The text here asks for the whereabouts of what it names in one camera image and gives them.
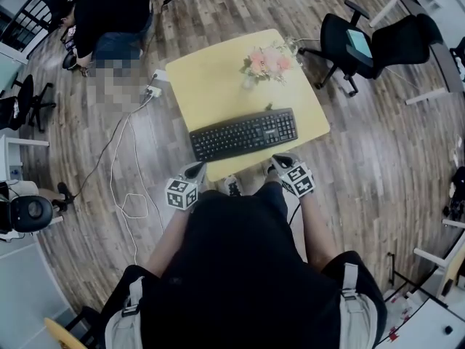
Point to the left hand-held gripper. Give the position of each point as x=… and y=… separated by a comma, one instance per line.
x=181, y=195

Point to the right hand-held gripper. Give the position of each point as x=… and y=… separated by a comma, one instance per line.
x=299, y=182

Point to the black keyboard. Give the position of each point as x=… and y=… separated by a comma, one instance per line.
x=243, y=135

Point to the person's right forearm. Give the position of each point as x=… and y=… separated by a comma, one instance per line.
x=318, y=231

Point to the person's left forearm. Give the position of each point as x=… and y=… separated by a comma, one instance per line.
x=167, y=245

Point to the person's black white shoe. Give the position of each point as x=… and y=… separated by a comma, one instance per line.
x=232, y=185

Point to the yellow table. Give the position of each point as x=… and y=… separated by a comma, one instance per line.
x=210, y=86

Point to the white vase with pink flowers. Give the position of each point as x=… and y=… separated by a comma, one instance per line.
x=269, y=62

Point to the white socket box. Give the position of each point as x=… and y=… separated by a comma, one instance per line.
x=160, y=75

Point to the person's black shirt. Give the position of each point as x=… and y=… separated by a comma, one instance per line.
x=247, y=267

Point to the black office chair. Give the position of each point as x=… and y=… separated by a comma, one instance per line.
x=338, y=38

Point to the teal book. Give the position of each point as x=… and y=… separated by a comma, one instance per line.
x=359, y=42

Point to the black floor stand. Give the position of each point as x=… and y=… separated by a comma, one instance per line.
x=392, y=267

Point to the dark desk with white legs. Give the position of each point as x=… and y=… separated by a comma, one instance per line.
x=447, y=64

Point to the yellow wooden chair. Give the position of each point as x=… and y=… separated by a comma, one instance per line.
x=61, y=333

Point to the black metal rack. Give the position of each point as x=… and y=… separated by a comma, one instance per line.
x=25, y=16

